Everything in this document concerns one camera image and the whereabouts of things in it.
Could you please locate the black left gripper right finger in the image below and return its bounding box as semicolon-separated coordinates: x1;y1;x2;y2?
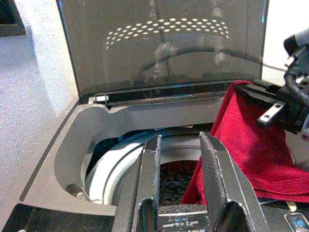
198;131;270;232

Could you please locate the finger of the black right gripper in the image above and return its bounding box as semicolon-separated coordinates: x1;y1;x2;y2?
256;101;287;126
238;81;287;107

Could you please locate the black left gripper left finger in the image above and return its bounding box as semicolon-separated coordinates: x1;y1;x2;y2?
112;134;162;232

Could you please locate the red towel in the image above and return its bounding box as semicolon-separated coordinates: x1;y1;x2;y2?
180;79;309;205

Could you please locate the grey top-load washing machine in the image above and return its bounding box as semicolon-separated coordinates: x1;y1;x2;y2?
0;78;309;232

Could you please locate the dark laundry pile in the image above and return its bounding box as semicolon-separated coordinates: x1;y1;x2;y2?
158;160;201;207

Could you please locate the white washer drum rim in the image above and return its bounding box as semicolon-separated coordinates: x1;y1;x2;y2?
84;127;202;206

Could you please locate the dark tinted washer lid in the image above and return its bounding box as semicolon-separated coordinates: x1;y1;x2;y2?
56;0;270;105

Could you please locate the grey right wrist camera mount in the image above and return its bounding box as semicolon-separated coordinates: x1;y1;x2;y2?
283;28;309;73

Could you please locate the dark window frame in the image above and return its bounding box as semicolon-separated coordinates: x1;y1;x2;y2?
0;0;27;37

